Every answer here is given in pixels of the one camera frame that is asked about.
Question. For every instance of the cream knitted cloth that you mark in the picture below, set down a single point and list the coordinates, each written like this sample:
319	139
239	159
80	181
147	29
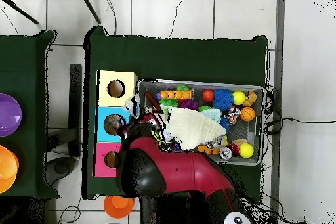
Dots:
194	126

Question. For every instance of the mint knitted cloth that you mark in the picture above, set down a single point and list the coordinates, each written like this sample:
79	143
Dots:
213	114

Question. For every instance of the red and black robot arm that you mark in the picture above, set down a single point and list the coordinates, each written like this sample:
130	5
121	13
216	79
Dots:
183	171

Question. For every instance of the silver mesh bin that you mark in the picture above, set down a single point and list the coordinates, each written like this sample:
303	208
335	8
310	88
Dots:
199	85

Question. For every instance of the wooden box with three holes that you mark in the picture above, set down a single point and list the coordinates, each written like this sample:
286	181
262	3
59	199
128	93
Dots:
105	100

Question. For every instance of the orange toy building block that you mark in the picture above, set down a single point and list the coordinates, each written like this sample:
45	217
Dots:
176	94

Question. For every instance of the dark green table cloth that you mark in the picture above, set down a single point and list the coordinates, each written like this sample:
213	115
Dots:
26	76
170	58

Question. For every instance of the blue spiky rubber ball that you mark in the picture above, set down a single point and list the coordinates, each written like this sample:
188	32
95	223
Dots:
223	99

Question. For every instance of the yellow smooth ball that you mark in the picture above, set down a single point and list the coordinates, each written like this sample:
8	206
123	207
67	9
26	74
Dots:
239	98

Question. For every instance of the crushed red drink can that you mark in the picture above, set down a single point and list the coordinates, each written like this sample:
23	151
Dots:
229	151

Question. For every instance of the orange toy basketball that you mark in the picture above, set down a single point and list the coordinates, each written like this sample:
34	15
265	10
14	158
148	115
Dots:
247	114

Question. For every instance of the orange plastic cup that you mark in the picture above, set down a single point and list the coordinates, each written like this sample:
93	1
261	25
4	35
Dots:
118	208

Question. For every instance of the purple plastic plate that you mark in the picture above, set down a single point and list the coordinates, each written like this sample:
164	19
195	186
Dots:
9	115

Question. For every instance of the orange plastic bowl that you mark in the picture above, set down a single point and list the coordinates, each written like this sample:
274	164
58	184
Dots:
6	168

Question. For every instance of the black metal frame legs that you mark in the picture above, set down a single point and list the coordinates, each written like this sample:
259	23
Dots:
90	8

